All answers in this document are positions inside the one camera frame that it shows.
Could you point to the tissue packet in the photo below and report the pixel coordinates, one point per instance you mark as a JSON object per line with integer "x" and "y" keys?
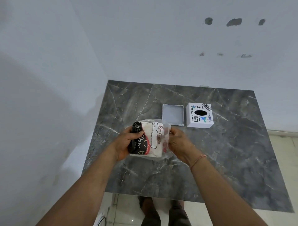
{"x": 150, "y": 139}

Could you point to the grey square box lid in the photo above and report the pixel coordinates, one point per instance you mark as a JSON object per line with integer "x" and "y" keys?
{"x": 173, "y": 114}

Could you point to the person's left hand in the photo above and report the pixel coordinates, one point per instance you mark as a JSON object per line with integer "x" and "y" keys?
{"x": 123, "y": 143}

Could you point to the person's right forearm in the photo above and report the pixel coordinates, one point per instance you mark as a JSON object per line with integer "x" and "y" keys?
{"x": 221, "y": 193}

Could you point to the person's right hand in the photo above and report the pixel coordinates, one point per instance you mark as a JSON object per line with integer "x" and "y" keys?
{"x": 182, "y": 146}

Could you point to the dark brown trousers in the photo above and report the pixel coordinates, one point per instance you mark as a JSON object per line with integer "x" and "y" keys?
{"x": 163, "y": 213}

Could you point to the person's right thumb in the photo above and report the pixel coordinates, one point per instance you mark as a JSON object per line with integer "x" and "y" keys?
{"x": 176, "y": 131}

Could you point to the person's left thumb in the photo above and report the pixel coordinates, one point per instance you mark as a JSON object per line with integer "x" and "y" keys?
{"x": 137, "y": 134}

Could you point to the person's left forearm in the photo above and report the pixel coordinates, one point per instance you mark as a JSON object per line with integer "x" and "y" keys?
{"x": 83, "y": 191}

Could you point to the white tissue box with stickers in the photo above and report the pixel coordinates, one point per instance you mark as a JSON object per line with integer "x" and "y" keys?
{"x": 199, "y": 114}

